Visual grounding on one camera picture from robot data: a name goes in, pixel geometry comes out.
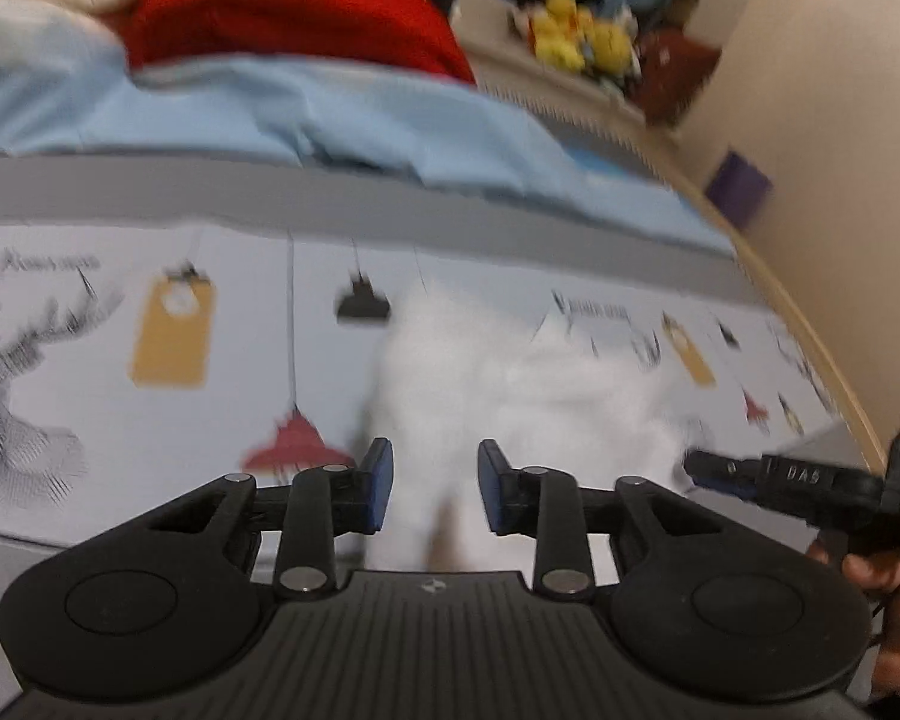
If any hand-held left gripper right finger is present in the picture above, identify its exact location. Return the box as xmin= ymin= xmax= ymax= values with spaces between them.
xmin=476 ymin=439 xmax=712 ymax=598

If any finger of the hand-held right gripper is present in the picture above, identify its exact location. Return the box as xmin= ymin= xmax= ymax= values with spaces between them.
xmin=681 ymin=448 xmax=767 ymax=502

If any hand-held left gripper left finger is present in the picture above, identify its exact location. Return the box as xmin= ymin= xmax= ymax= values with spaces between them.
xmin=146 ymin=436 xmax=396 ymax=602

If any white small garment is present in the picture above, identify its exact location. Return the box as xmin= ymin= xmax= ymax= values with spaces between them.
xmin=360 ymin=276 xmax=712 ymax=575

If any person's right hand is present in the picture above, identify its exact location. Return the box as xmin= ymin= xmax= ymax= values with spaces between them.
xmin=808 ymin=538 xmax=900 ymax=700

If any purple bag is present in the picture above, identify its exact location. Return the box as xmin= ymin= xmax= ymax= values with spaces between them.
xmin=703 ymin=150 xmax=775 ymax=232

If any printed grey bed sheet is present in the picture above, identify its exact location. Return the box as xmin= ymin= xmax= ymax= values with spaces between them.
xmin=0 ymin=154 xmax=871 ymax=616

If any light blue sheet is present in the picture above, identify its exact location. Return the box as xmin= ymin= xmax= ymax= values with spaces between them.
xmin=0 ymin=0 xmax=737 ymax=257

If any dark red plush cushion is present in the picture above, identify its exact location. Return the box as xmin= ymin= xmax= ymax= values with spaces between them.
xmin=633 ymin=25 xmax=722 ymax=130

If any white window sill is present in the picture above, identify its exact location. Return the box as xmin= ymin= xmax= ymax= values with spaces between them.
xmin=450 ymin=0 xmax=685 ymax=137

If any red folded blanket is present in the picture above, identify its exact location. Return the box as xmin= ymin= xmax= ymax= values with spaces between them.
xmin=116 ymin=0 xmax=478 ymax=88

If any wooden bed frame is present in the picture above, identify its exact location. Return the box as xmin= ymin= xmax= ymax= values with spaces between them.
xmin=630 ymin=133 xmax=900 ymax=470

